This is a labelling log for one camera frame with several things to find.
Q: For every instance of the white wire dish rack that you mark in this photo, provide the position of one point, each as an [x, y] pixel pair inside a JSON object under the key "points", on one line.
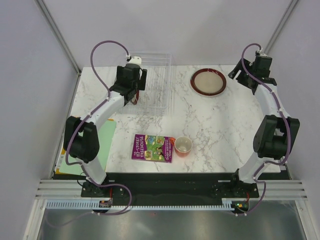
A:
{"points": [[154, 100]]}

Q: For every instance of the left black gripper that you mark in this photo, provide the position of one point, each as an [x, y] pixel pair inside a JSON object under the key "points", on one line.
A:
{"points": [[141, 83]]}

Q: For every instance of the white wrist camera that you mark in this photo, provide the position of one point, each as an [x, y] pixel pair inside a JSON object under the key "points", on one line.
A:
{"points": [[260, 52], [137, 60]]}

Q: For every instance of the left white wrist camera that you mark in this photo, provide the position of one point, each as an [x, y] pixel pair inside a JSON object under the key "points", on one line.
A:
{"points": [[137, 60]]}

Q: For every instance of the small red floral plate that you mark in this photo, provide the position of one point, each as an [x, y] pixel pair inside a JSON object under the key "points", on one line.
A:
{"points": [[135, 99]]}

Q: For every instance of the yellow folder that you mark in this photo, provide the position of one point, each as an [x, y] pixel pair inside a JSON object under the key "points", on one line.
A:
{"points": [[61, 168]]}

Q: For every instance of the green folder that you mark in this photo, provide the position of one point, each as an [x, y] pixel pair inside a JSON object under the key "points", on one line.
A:
{"points": [[105, 136]]}

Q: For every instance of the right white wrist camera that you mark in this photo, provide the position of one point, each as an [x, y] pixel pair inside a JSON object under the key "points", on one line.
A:
{"points": [[260, 52]]}

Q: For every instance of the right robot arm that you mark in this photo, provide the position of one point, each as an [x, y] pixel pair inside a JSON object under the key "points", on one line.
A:
{"points": [[277, 132]]}

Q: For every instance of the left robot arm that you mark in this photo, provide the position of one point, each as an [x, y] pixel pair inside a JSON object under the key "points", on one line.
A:
{"points": [[81, 140]]}

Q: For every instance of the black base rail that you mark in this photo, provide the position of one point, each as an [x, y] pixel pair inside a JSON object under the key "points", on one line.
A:
{"points": [[171, 188]]}

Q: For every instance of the white slotted cable duct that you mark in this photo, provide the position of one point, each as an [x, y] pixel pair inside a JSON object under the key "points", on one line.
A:
{"points": [[103, 205]]}

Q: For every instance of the purple treehouse book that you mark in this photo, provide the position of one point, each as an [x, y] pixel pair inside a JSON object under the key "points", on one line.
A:
{"points": [[152, 148]]}

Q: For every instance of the dark rimmed cream plate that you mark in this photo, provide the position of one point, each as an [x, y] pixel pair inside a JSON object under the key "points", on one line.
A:
{"points": [[208, 82]]}

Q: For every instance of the orange mug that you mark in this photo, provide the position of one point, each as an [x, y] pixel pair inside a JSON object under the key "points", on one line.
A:
{"points": [[182, 145]]}

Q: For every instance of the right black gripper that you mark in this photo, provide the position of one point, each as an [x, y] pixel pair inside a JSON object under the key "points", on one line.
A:
{"points": [[238, 67]]}

